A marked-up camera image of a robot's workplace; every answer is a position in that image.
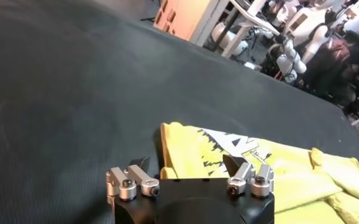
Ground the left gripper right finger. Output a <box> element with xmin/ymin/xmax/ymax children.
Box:
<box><xmin>222</xmin><ymin>153</ymin><xmax>275</xmax><ymax>199</ymax></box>

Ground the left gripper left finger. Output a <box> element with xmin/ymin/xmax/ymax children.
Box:
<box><xmin>105</xmin><ymin>155</ymin><xmax>161</xmax><ymax>202</ymax></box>

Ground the black table cover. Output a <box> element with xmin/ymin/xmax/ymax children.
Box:
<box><xmin>0</xmin><ymin>0</ymin><xmax>359</xmax><ymax>224</ymax></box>

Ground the small white standing desk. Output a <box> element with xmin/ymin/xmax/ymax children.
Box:
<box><xmin>221</xmin><ymin>0</ymin><xmax>282</xmax><ymax>59</ymax></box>

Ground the white humanoid robot right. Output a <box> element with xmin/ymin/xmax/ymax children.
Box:
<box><xmin>267</xmin><ymin>0</ymin><xmax>340</xmax><ymax>85</ymax></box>

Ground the yellow-green printed t-shirt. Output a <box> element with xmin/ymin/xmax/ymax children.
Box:
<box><xmin>160</xmin><ymin>122</ymin><xmax>359</xmax><ymax>224</ymax></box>

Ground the large flat carton box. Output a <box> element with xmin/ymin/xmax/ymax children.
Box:
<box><xmin>153</xmin><ymin>0</ymin><xmax>229</xmax><ymax>47</ymax></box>

